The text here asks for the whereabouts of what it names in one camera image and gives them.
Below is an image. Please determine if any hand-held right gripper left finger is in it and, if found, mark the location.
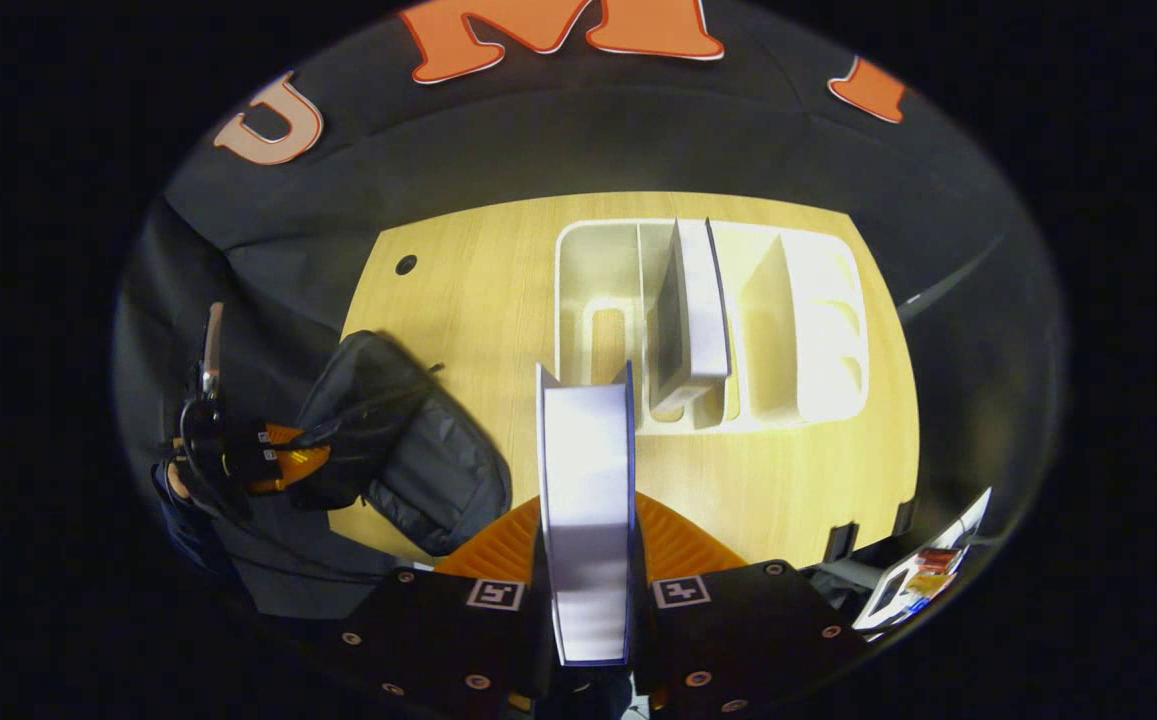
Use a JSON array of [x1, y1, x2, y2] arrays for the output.
[[318, 495, 551, 716]]

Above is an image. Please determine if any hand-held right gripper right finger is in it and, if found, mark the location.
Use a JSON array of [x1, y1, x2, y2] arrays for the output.
[[633, 490, 869, 716]]

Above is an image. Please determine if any black schoolbag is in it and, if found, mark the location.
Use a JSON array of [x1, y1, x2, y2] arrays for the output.
[[288, 330, 514, 558]]

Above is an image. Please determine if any blue-covered book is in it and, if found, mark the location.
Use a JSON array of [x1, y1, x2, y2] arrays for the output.
[[535, 360, 637, 668]]

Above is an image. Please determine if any white bookshelf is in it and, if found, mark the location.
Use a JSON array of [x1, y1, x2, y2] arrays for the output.
[[553, 217, 871, 433]]

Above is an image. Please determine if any white portrait-covered book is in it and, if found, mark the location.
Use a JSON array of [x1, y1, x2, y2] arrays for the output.
[[646, 217, 732, 416]]

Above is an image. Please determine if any thin black pole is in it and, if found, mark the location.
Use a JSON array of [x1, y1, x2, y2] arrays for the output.
[[893, 235, 1007, 311]]

